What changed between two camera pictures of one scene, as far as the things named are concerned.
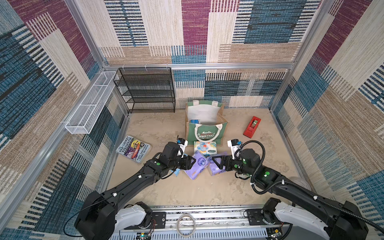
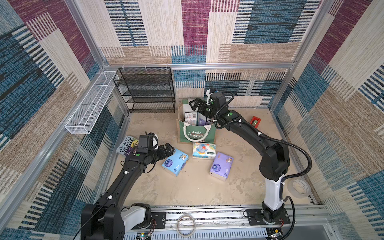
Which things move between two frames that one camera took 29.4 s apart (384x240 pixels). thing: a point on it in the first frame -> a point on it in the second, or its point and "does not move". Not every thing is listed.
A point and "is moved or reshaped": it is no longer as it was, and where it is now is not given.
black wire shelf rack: [147, 89] does not move
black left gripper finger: [190, 164] -> [169, 149]
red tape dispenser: [252, 127] does not move
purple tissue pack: [212, 167] is moved or reshaped
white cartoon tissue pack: [206, 148] does not move
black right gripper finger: [220, 165] -> [196, 104]
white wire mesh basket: [84, 119] does not move
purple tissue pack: [199, 166] -> [202, 122]
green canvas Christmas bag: [206, 121] is moved or reshaped
